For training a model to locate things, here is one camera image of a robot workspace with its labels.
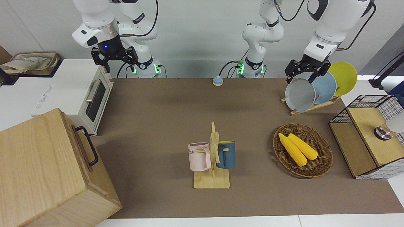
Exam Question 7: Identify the blue object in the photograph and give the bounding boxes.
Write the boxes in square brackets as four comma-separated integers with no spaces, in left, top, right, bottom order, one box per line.
[389,80,404,99]

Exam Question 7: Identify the brown table mat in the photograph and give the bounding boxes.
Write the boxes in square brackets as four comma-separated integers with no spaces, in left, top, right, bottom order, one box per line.
[90,78,404,219]

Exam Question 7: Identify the black left base cable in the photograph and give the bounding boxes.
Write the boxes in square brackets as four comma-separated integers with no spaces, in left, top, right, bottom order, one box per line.
[219,59,244,79]

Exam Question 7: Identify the black right base cable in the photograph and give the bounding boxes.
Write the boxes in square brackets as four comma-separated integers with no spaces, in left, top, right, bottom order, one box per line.
[116,62,137,78]

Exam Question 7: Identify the light wooden cabinet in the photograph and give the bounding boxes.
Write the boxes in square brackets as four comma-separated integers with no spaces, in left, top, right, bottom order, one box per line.
[0,108,123,227]

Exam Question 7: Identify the pink mug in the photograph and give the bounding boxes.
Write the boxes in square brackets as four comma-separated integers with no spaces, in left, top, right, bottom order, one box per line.
[188,143,211,172]

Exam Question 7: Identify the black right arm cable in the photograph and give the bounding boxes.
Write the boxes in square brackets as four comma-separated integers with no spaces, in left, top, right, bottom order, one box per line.
[117,0,159,38]

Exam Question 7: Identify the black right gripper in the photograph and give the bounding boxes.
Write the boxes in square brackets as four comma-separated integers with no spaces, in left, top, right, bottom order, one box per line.
[91,34,140,74]

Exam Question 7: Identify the white toaster oven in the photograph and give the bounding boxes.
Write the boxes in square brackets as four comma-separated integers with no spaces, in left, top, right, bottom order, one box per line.
[32,59,114,137]

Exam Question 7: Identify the yellow plate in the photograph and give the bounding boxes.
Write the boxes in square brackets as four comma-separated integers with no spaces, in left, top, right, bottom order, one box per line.
[328,62,358,97]

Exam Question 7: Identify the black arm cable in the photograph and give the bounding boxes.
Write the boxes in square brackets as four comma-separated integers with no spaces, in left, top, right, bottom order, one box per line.
[117,0,159,38]
[336,3,377,51]

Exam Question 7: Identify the wire shelf with wooden boards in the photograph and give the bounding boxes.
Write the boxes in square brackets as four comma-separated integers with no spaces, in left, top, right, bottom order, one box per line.
[329,95,404,180]

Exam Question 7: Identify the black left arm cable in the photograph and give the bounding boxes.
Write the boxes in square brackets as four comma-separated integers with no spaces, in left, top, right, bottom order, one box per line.
[336,3,377,51]

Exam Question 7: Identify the yellow corn cob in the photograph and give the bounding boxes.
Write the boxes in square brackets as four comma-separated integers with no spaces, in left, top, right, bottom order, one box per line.
[288,133,318,161]
[278,133,308,167]

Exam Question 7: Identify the translucent bottle with metal cap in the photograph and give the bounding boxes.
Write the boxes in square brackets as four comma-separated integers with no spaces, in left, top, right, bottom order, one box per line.
[374,112,404,141]

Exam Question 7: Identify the wooden plate rack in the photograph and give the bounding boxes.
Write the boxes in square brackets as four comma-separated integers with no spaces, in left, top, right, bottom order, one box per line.
[281,96,342,116]

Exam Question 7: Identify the white paper bag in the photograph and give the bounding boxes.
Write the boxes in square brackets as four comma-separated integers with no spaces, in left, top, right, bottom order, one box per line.
[0,54,53,75]

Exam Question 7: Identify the wooden mug rack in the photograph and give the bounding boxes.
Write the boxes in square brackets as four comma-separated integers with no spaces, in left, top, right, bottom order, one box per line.
[193,122,231,189]

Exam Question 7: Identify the grey plate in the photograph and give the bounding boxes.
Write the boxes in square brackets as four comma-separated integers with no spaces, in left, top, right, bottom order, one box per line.
[285,78,316,113]

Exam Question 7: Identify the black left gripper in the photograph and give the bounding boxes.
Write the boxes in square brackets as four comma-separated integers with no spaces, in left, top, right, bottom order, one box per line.
[285,54,331,84]

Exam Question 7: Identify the brown rimmed storage box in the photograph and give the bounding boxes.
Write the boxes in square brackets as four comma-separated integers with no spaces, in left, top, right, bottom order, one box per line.
[7,51,61,77]

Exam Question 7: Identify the light wooden drawer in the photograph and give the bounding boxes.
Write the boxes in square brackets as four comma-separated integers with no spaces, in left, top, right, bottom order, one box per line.
[60,109,110,196]

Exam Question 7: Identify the brown wicker basket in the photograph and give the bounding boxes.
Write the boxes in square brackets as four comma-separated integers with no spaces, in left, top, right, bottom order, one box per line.
[273,123,334,179]

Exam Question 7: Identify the brown cardboard board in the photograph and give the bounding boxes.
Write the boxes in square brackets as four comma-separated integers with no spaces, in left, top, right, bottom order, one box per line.
[0,46,12,65]

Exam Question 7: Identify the black base cable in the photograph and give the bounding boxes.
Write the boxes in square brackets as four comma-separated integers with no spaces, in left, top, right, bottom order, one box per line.
[116,62,137,78]
[219,59,244,79]

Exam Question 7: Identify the dark blue mug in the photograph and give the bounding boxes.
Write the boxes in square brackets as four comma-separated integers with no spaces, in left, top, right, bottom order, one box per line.
[216,141,236,169]

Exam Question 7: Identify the light blue plate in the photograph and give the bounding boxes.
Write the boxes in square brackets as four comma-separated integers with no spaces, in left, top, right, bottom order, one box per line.
[306,72,337,105]

